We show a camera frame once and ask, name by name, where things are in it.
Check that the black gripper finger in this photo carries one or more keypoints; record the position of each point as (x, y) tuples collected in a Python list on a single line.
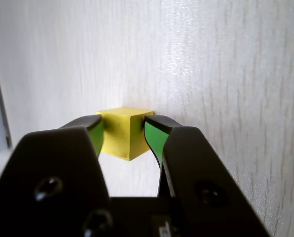
[(50, 160), (198, 172)]

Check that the yellow wooden cube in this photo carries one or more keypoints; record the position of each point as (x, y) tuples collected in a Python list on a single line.
[(122, 133)]

